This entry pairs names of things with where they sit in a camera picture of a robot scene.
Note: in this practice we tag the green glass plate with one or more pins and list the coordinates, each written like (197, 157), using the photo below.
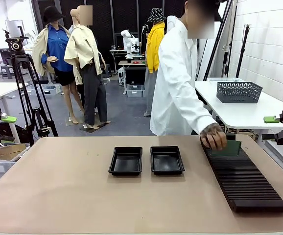
(232, 148)

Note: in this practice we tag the black brimmed hat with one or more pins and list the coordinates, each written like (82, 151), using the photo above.
(52, 13)

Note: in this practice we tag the black camera tripod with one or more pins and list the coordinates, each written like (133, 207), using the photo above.
(21, 73)

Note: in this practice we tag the person's tattooed right hand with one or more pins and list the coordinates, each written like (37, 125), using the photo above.
(215, 137)

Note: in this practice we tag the background workbench with black panel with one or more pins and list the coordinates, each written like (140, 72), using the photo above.
(131, 73)

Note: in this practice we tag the black plastic ESD tray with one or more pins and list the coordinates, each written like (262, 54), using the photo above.
(125, 162)
(167, 161)

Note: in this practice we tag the mannequin with yellow hoodie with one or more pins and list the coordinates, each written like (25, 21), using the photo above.
(153, 49)

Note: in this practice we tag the person's right forearm white sleeve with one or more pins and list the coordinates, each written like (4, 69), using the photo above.
(202, 115)

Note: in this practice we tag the mannequin with blue shirt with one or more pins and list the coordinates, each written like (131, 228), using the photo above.
(57, 49)

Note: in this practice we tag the mannequin with cream jacket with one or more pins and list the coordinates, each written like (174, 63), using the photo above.
(87, 61)

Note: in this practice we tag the brown cardboard box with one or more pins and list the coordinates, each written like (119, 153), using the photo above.
(9, 149)

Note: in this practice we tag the person in white coat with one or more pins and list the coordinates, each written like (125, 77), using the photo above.
(175, 73)

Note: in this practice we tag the black white patterned bucket hat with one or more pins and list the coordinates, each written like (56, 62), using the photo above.
(156, 14)

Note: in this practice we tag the clear plastic storage bin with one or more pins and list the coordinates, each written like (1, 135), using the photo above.
(134, 90)

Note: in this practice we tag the grey plastic woven basket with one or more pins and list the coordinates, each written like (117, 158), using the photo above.
(239, 93)

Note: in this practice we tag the right gripper black green finger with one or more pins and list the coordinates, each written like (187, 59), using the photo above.
(270, 137)
(270, 119)

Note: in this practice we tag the thin black light stand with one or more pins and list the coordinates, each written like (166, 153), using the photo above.
(242, 54)

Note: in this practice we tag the small white background robot arm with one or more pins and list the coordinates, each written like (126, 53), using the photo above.
(127, 41)

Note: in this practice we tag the black slotted board rack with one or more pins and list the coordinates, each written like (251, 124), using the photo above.
(242, 176)

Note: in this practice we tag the left gripper black green finger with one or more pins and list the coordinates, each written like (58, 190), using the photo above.
(9, 119)
(7, 139)

